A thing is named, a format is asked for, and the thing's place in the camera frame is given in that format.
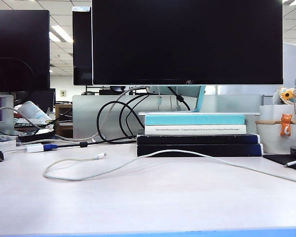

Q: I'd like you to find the black cable with blue plug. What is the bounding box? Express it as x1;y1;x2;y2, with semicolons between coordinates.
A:
42;139;138;151

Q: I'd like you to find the black monitor with white sticker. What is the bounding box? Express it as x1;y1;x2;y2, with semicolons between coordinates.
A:
72;6;93;86

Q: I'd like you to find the teal book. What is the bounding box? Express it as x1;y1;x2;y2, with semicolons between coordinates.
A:
144;115;246;126

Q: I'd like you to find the white video adapter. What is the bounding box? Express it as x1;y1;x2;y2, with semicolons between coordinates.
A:
25;143;44;154

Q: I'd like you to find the small dark monitor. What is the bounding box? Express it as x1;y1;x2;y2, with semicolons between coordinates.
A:
14;88;56;113

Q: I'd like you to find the black looped cable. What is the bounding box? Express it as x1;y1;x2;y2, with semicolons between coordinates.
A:
96;93;150;144
118;93;150;139

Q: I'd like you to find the teal white monitor stand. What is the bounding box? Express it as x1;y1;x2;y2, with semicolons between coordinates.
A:
137;85;261;116

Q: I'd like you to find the wide black computer monitor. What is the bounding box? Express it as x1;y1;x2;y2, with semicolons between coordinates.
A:
0;9;50;93

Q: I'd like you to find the black monitor cable with ferrite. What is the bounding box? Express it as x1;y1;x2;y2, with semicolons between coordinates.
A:
167;86;191;112

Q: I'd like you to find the white box stack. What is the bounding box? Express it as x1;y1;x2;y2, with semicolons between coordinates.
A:
0;139;17;154

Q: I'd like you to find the orange cat figurine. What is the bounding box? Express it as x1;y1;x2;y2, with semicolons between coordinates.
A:
280;113;294;137

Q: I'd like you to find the white square container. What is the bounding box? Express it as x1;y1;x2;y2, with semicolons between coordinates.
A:
259;105;296;122

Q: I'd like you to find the black hardcover book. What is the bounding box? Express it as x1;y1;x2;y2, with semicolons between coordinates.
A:
136;133;261;146
136;143;264;158

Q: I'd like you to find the white cup with wooden lid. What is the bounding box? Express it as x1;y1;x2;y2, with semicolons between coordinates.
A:
255;119;296;155

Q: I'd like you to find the white charging cable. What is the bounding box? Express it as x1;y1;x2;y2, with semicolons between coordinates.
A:
42;149;296;185

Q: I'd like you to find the white book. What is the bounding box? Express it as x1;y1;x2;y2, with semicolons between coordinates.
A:
144;124;247;136

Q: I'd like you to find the black tray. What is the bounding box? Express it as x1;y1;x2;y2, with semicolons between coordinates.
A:
17;128;56;142

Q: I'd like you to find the large black AOC monitor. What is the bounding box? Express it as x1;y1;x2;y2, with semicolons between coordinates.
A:
91;0;284;86

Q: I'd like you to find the rolled white booklet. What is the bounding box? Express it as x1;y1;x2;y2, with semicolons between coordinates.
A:
16;100;51;122

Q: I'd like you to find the stack of magazines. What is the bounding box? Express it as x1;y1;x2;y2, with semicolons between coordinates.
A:
13;118;55;130

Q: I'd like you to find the black mouse pad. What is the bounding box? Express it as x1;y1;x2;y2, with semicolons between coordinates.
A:
262;154;296;174

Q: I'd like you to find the plush toy with sunflower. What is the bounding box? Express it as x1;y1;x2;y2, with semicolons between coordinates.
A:
272;86;296;106

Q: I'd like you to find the silver display with purple screen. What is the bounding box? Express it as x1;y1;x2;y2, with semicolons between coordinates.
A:
0;94;14;136

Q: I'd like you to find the brown wooden cabinet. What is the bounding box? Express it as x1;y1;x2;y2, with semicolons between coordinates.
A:
54;103;74;138

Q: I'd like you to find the white partition panel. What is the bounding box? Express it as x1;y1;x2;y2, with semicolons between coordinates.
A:
283;42;296;86

